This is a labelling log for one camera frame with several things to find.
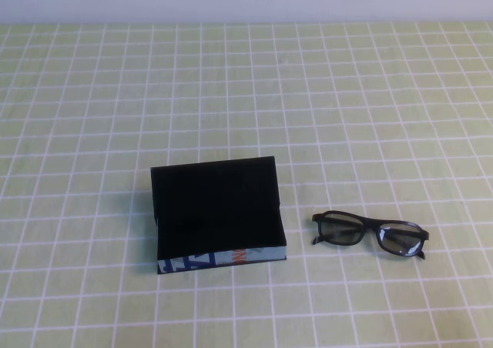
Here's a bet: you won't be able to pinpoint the green checked tablecloth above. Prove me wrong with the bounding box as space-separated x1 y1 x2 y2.
0 21 493 348

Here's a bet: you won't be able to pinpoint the black framed glasses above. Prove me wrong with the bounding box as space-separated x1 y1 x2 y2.
310 210 429 260

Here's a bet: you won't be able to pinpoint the black printed glasses case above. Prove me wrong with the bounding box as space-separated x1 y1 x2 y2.
149 156 289 276

